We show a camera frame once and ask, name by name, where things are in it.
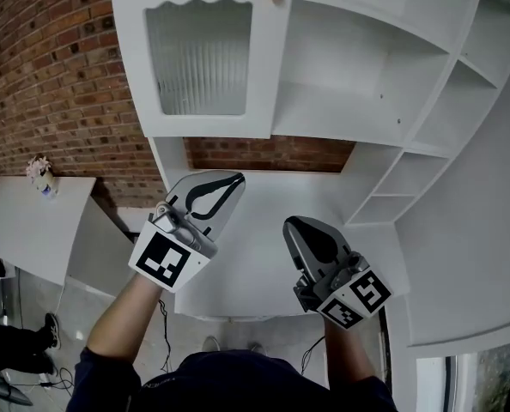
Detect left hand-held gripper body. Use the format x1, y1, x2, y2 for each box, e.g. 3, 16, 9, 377
128, 203, 220, 294

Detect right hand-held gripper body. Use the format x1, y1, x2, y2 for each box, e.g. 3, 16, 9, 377
292, 250, 394, 331

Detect white cabinet door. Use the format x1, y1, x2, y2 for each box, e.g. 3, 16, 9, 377
108, 0, 298, 140

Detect person's left forearm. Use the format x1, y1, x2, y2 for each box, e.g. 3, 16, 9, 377
85, 270, 170, 364

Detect person's right forearm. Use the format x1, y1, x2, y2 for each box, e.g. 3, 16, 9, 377
323, 318, 379, 390

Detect white desk with hutch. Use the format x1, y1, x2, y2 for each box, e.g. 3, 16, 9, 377
108, 0, 510, 322

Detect white side table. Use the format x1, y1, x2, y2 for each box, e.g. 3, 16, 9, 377
0, 175, 136, 298

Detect person's dark navy shirt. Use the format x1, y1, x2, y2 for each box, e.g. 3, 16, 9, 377
65, 345, 400, 412

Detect pink flowers in vase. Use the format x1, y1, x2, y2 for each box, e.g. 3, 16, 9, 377
26, 154, 61, 201

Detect black framed window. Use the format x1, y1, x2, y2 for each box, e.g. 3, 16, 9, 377
416, 341, 510, 412

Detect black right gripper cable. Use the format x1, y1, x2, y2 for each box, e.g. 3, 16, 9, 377
300, 335, 327, 375

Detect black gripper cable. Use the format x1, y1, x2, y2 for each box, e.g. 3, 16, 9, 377
158, 299, 173, 373
300, 335, 327, 375

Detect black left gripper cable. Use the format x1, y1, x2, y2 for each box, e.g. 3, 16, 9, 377
158, 299, 173, 373

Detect black floor cable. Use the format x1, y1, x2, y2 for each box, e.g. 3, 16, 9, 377
39, 367, 75, 392

